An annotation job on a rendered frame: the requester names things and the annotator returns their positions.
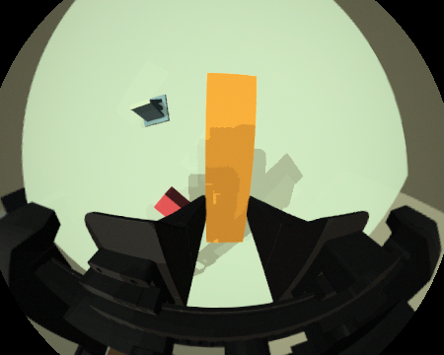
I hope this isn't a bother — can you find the red block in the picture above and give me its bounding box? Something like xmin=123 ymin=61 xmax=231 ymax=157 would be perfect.
xmin=154 ymin=186 xmax=190 ymax=217

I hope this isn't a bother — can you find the orange rectangular bar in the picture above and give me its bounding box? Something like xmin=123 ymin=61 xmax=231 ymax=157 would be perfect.
xmin=205 ymin=72 xmax=258 ymax=242

